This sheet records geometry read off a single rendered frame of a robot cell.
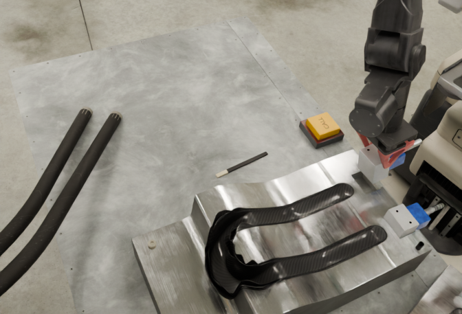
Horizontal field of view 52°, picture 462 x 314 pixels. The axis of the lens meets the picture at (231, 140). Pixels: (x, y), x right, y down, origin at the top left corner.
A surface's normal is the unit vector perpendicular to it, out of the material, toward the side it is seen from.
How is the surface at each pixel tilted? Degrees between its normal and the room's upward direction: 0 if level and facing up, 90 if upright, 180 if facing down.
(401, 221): 0
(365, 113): 93
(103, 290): 0
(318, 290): 27
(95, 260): 0
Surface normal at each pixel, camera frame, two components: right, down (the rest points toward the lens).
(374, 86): -0.26, -0.67
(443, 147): -0.04, -0.57
